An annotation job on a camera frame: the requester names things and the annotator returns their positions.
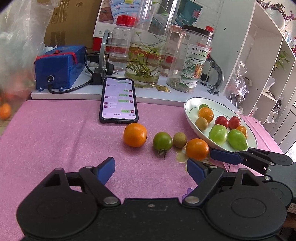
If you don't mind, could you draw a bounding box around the wall poster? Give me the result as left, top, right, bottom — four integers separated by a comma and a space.
94, 0, 203, 39

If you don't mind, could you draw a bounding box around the large red crab apple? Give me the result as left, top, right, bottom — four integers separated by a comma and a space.
228, 116, 243, 130

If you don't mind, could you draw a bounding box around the black cable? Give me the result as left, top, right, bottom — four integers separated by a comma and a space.
47, 53, 96, 94

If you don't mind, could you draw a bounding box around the black smartphone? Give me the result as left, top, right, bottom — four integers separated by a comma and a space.
99, 77, 139, 123

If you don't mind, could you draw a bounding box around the bagged orange mandarin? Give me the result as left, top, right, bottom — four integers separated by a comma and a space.
0, 103, 12, 120

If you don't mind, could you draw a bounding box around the labelled jar with black lid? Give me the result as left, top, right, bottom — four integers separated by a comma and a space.
166, 25, 213, 93

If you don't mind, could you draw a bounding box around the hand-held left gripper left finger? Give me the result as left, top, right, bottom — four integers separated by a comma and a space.
37, 157, 121, 207

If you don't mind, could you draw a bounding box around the cardboard box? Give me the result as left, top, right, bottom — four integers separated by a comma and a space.
44, 0, 102, 50

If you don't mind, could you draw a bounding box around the round large green jujube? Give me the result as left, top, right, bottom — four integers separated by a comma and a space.
209, 124, 228, 143

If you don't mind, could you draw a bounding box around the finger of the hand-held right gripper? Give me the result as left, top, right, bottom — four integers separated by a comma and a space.
210, 148, 293, 166

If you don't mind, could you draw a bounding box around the large orange mandarin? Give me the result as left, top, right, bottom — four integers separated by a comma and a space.
198, 107, 214, 124

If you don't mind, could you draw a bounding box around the small red crab apple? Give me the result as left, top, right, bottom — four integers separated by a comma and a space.
215, 116, 229, 129

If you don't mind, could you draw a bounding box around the clear plastic jar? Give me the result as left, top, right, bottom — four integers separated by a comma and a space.
161, 25, 183, 77

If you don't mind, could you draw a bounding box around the brownish green longan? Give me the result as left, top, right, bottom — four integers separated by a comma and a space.
173, 132, 187, 148

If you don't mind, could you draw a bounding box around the white plate with dark rim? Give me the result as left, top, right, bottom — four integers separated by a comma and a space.
184, 97, 258, 153

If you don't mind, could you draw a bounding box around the purple plant in white pot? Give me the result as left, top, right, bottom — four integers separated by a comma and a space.
257, 0, 296, 30

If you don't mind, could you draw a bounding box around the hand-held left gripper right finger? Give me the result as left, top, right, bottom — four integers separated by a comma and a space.
182, 158, 273, 207

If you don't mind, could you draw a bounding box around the pink floral tablecloth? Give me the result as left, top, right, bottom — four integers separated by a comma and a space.
0, 100, 285, 241

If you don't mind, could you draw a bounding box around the green potted plant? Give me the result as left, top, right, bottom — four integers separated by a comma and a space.
273, 50, 290, 72

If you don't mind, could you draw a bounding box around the crumpled clear plastic bag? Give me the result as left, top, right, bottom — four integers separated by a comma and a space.
228, 61, 251, 109

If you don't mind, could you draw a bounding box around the grey clamp bracket with knob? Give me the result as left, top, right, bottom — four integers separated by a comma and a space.
92, 30, 115, 85

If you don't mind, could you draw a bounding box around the elongated large green jujube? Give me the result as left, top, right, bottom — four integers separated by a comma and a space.
227, 129, 248, 151

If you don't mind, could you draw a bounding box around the blue power supply box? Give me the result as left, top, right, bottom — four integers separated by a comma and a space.
35, 46, 87, 91

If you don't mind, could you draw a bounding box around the white raised board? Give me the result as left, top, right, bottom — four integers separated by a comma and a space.
31, 76, 232, 108

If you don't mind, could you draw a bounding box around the clear bottle with red cap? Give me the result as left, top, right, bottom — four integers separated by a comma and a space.
109, 15, 136, 72

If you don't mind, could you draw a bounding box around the small green tomato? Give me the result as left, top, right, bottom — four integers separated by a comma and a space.
153, 132, 173, 162

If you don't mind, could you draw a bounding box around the glass vase with water plant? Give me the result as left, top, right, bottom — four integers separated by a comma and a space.
125, 0, 173, 88

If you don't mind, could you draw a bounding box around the white shelf unit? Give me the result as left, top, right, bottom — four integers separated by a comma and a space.
215, 0, 296, 153

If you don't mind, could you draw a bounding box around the tan longan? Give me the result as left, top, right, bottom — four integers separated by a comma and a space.
195, 117, 208, 131

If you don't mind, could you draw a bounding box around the red label soda bottle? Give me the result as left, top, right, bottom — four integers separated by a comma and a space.
205, 26, 214, 61

